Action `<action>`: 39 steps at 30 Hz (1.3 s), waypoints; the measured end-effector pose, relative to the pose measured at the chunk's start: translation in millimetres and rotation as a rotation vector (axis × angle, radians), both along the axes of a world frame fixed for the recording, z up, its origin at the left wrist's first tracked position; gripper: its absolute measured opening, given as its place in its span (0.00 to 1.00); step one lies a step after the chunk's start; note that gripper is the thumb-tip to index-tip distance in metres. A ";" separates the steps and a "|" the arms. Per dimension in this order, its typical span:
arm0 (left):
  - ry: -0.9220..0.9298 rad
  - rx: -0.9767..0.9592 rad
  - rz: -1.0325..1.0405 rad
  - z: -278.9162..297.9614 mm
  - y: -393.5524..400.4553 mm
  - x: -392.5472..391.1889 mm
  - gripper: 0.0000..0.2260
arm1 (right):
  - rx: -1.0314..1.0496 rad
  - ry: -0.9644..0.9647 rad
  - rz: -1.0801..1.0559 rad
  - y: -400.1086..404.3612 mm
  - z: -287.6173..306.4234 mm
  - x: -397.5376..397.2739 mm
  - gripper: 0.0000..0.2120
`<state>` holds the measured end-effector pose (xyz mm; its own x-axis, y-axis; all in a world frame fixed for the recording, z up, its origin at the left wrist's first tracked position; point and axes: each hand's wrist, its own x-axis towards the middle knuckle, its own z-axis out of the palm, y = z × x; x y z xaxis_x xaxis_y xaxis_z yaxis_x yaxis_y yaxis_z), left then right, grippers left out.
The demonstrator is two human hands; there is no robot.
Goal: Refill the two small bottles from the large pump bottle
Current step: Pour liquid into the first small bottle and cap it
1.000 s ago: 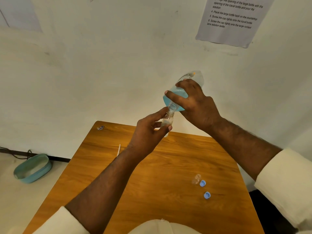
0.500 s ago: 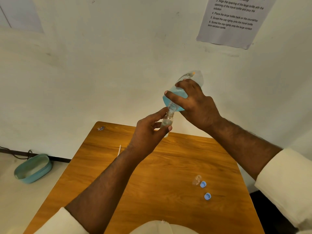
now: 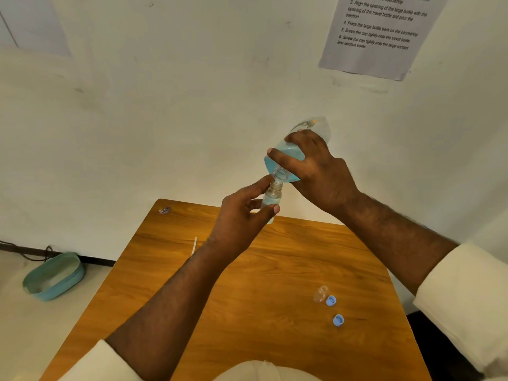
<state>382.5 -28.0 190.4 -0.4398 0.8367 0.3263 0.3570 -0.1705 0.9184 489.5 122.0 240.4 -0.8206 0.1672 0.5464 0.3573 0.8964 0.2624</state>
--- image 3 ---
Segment black cable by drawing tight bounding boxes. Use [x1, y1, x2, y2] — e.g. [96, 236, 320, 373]
[0, 240, 55, 262]

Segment white printed instruction sheet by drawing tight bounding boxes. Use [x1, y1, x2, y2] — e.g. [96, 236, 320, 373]
[318, 0, 452, 82]

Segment person's left forearm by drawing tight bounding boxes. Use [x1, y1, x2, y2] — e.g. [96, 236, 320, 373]
[105, 238, 235, 381]

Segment person's right forearm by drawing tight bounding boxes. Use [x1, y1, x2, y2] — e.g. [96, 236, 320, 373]
[337, 190, 460, 296]

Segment black trousers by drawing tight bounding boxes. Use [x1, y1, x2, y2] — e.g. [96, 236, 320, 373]
[406, 311, 486, 381]

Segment person's right hand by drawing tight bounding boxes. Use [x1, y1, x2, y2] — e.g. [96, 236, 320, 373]
[267, 129, 360, 219]

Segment white shirt front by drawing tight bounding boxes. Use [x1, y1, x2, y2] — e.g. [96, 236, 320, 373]
[214, 360, 323, 381]

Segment white left sleeve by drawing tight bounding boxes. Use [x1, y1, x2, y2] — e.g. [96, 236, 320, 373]
[59, 339, 144, 381]

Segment large clear bottle blue liquid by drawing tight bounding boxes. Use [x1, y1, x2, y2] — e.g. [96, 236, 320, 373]
[264, 116, 332, 183]

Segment small clear travel bottle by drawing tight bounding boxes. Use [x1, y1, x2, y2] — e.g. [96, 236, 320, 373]
[260, 169, 289, 225]

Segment teal plastic basin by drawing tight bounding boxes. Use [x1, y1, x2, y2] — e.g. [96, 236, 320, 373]
[22, 252, 86, 302]

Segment white sleeve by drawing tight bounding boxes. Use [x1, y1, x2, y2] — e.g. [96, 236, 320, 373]
[59, 339, 144, 381]
[413, 242, 508, 378]

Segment white right sleeve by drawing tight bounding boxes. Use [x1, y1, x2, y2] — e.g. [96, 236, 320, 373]
[413, 242, 508, 378]

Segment person's left hand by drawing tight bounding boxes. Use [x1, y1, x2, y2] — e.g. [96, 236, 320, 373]
[208, 175, 281, 267]

